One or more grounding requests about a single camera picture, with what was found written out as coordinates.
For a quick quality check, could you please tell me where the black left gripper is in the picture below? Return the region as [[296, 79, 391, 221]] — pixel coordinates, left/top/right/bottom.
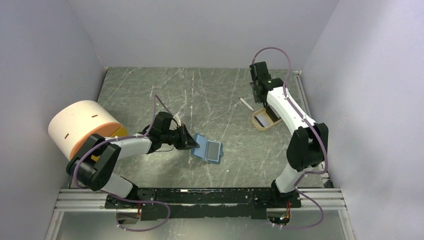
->
[[161, 123, 200, 150]]

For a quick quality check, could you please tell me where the blue card holder wallet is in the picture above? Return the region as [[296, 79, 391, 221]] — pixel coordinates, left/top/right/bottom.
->
[[190, 133, 224, 165]]

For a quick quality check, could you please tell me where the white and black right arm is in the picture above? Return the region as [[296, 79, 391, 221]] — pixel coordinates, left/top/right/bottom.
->
[[249, 61, 329, 207]]

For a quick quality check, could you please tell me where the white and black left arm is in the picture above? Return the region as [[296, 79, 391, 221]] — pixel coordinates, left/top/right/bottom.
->
[[66, 111, 200, 208]]

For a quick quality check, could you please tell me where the white pen with red cap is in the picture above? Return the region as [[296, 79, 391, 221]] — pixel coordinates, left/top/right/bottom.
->
[[239, 97, 254, 111]]

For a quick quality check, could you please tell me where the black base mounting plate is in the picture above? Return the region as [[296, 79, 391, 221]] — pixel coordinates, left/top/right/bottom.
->
[[104, 187, 302, 221]]

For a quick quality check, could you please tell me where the white and orange cylinder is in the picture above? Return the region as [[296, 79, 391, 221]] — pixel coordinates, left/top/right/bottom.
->
[[47, 100, 128, 161]]

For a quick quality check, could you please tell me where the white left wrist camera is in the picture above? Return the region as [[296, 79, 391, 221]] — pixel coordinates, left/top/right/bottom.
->
[[173, 111, 185, 126]]

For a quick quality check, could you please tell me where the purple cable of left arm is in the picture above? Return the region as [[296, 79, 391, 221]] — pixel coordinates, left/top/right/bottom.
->
[[72, 95, 171, 232]]

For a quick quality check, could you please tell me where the aluminium rail frame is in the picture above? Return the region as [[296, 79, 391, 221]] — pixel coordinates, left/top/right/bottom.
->
[[45, 189, 137, 240]]

